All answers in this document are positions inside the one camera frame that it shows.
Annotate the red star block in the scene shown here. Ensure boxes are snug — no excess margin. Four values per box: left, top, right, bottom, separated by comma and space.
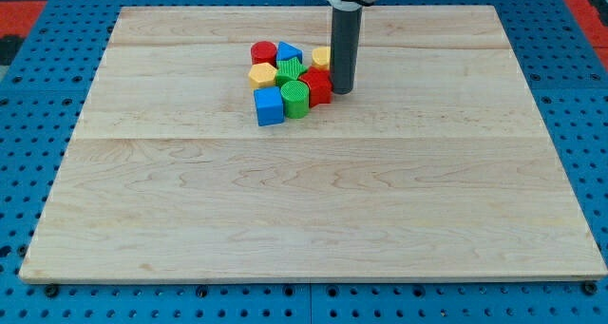
298, 67, 333, 108

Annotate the green star block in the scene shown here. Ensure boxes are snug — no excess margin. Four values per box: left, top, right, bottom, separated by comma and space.
275, 57, 308, 86

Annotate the green cylinder block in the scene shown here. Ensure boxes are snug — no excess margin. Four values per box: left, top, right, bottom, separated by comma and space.
280, 81, 310, 119

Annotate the blue cube block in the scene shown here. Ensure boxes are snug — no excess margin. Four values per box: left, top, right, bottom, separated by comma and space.
254, 86, 284, 126

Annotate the yellow hexagon block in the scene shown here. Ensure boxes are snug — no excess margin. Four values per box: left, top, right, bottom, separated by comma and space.
248, 63, 277, 90

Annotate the yellow cylinder block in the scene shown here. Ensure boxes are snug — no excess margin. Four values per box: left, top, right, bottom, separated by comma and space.
312, 47, 331, 70

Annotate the blue triangle block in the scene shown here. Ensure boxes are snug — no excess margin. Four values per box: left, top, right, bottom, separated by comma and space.
275, 41, 303, 63

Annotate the red cylinder block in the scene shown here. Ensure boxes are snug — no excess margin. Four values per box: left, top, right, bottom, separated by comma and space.
250, 41, 277, 67

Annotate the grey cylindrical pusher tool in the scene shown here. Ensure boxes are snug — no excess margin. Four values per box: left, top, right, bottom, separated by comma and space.
330, 8, 362, 95

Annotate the wooden board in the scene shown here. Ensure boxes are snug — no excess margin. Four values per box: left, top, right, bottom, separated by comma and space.
19, 6, 607, 284

